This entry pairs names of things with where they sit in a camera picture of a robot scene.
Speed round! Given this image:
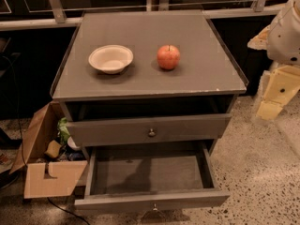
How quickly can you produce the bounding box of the yellowish white gripper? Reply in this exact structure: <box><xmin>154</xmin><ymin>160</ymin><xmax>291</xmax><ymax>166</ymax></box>
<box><xmin>257</xmin><ymin>65</ymin><xmax>300</xmax><ymax>120</ymax></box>

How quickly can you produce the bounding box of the grey drawer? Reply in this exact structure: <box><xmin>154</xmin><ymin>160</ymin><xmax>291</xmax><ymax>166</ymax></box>
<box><xmin>67</xmin><ymin>113</ymin><xmax>232</xmax><ymax>146</ymax></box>
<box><xmin>75</xmin><ymin>141</ymin><xmax>229</xmax><ymax>214</ymax></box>

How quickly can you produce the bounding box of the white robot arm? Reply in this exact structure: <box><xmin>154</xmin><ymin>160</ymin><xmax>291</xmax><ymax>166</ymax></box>
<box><xmin>247</xmin><ymin>0</ymin><xmax>300</xmax><ymax>120</ymax></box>

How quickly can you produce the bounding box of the grey top drawer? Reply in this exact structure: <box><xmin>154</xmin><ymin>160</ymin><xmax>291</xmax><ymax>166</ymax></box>
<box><xmin>67</xmin><ymin>113</ymin><xmax>232</xmax><ymax>146</ymax></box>

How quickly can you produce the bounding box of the grey wooden drawer cabinet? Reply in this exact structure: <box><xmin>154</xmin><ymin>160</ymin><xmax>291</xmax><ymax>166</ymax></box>
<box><xmin>50</xmin><ymin>10</ymin><xmax>249</xmax><ymax>152</ymax></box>

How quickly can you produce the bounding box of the red apple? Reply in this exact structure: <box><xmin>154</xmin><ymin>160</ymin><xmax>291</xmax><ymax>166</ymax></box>
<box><xmin>157</xmin><ymin>45</ymin><xmax>180</xmax><ymax>70</ymax></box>

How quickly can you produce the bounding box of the metal window railing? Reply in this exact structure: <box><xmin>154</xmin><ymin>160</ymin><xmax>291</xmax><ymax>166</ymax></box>
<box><xmin>0</xmin><ymin>0</ymin><xmax>288</xmax><ymax>30</ymax></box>

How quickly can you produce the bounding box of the white paper bowl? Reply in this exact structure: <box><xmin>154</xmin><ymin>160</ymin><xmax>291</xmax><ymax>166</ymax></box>
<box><xmin>88</xmin><ymin>45</ymin><xmax>133</xmax><ymax>74</ymax></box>

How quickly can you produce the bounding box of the white cup in box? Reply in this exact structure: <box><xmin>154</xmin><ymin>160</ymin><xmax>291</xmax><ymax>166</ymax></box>
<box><xmin>67</xmin><ymin>137</ymin><xmax>81</xmax><ymax>151</ymax></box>

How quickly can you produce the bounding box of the green crumpled bag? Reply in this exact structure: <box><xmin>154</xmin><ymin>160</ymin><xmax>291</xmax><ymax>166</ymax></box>
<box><xmin>57</xmin><ymin>117</ymin><xmax>70</xmax><ymax>144</ymax></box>

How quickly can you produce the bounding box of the yellow sponge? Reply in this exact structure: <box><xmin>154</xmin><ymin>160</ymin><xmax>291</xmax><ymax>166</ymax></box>
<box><xmin>45</xmin><ymin>140</ymin><xmax>61</xmax><ymax>158</ymax></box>

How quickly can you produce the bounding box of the brown cardboard box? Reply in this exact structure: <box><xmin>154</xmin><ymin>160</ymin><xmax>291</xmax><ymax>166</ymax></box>
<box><xmin>9</xmin><ymin>102</ymin><xmax>88</xmax><ymax>199</ymax></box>

